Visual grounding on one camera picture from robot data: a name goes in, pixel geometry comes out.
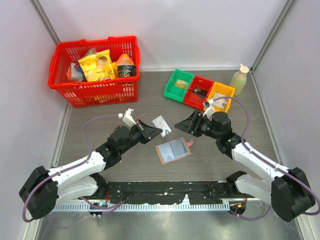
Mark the yellow plastic bin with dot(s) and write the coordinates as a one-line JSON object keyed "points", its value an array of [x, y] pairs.
{"points": [[223, 89]]}

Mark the black credit card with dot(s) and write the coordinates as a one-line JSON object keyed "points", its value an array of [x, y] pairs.
{"points": [[202, 93]]}

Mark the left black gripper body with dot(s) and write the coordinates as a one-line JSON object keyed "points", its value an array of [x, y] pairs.
{"points": [[135, 137]]}

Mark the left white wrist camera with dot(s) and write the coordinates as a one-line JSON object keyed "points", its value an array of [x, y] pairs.
{"points": [[127, 117]]}

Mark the pink leather card holder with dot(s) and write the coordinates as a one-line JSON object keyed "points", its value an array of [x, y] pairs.
{"points": [[174, 150]]}

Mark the white cable duct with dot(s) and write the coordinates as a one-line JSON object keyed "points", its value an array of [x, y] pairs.
{"points": [[185, 206]]}

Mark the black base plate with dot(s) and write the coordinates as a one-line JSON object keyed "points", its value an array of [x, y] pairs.
{"points": [[166, 192]]}

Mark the gold credit card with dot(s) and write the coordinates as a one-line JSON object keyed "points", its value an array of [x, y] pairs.
{"points": [[181, 84]]}

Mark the green lotion bottle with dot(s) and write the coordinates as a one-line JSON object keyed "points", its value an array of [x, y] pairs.
{"points": [[239, 79]]}

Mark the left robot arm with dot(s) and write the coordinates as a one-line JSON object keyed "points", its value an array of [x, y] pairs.
{"points": [[46, 188]]}

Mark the red plastic bin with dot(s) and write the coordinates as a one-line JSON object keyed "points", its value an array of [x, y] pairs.
{"points": [[193, 100]]}

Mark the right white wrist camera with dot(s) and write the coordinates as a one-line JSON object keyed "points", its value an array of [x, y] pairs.
{"points": [[209, 109]]}

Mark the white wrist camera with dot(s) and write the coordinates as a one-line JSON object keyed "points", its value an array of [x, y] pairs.
{"points": [[127, 117], [209, 109]]}

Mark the yellow chips bag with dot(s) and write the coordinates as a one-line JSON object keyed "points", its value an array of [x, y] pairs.
{"points": [[97, 67]]}

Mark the red plastic shopping basket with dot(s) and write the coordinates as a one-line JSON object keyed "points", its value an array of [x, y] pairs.
{"points": [[85, 94]]}

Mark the grey small box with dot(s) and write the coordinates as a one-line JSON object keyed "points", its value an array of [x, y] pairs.
{"points": [[74, 75]]}

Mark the white VIP credit card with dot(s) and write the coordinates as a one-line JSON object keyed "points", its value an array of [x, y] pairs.
{"points": [[219, 101]]}

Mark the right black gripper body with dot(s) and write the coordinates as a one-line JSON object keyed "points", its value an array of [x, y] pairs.
{"points": [[207, 129]]}

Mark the orange snack packet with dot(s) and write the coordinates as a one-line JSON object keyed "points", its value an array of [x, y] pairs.
{"points": [[124, 59]]}

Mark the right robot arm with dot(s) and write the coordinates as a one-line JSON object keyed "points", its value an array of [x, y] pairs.
{"points": [[286, 190]]}

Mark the black round can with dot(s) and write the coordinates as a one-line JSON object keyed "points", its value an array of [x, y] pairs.
{"points": [[126, 70]]}

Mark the green plastic bin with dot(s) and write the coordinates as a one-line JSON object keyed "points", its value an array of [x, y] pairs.
{"points": [[176, 93]]}

